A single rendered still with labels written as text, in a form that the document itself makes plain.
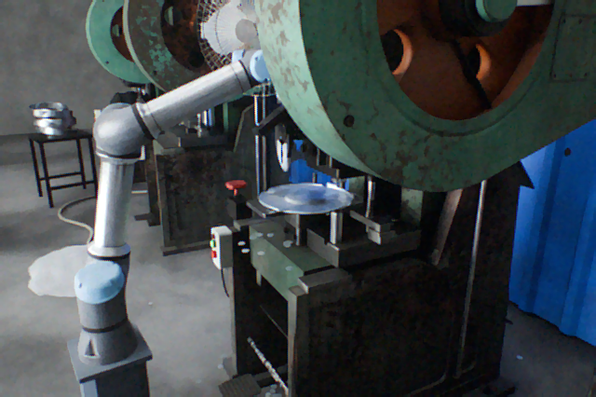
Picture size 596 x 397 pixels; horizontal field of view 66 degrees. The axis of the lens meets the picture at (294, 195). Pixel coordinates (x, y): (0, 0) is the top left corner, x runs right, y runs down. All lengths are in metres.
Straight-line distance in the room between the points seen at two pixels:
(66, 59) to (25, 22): 0.67
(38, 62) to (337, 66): 7.09
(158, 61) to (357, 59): 1.79
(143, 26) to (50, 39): 5.29
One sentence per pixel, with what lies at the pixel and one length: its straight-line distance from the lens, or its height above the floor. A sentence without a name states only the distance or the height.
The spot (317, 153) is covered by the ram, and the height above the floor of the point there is 0.93.
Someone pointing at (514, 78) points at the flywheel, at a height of 1.16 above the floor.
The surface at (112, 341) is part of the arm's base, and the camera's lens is 1.33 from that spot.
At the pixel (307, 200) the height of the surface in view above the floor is 0.79.
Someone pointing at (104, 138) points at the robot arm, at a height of 1.03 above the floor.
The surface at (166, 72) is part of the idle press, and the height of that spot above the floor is 1.10.
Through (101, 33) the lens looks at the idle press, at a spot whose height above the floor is 1.33.
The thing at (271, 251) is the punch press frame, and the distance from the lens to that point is 1.46.
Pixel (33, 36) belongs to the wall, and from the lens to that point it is 7.79.
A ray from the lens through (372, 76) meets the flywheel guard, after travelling 0.90.
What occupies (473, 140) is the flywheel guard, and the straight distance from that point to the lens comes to 1.12.
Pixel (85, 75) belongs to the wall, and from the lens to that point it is 7.82.
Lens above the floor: 1.23
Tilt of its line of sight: 18 degrees down
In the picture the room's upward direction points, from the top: straight up
